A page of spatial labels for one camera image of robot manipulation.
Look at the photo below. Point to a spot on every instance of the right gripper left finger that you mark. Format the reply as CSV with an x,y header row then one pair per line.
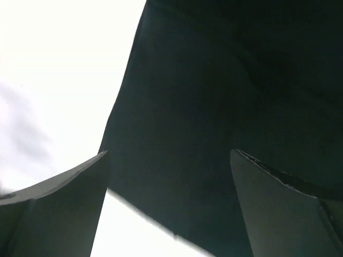
x,y
57,217

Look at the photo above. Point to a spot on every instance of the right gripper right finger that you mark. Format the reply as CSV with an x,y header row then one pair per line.
x,y
284,215

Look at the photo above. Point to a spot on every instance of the black t shirt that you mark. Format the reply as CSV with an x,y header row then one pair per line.
x,y
206,77

